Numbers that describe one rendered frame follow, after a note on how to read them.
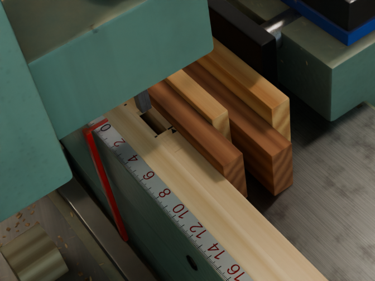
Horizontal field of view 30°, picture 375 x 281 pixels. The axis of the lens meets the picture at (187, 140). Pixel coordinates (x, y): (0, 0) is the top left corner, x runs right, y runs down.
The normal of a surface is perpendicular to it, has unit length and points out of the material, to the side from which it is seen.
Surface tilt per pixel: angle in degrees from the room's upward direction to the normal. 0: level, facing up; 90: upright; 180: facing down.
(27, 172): 90
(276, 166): 90
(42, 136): 90
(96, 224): 0
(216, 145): 0
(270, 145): 0
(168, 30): 90
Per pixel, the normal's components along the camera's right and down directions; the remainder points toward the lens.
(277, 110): 0.57, 0.57
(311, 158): -0.13, -0.65
